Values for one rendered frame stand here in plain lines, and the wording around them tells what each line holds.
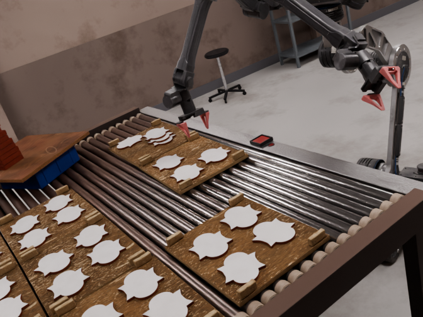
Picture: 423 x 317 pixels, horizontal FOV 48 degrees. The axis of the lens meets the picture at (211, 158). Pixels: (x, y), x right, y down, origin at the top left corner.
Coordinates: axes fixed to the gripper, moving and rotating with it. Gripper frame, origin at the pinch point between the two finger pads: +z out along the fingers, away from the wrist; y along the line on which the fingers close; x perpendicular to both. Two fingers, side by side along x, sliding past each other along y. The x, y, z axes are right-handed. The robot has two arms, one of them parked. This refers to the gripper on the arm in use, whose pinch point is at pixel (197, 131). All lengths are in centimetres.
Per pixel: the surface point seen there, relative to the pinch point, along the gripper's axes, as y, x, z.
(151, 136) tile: -5.2, 45.3, -0.5
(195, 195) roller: -19.6, -18.6, 19.3
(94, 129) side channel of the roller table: -18, 104, -11
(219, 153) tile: 3.8, -3.9, 12.3
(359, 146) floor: 168, 95, 84
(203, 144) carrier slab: 6.2, 14.2, 9.3
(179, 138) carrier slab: 4.3, 34.5, 4.8
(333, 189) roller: 12, -61, 28
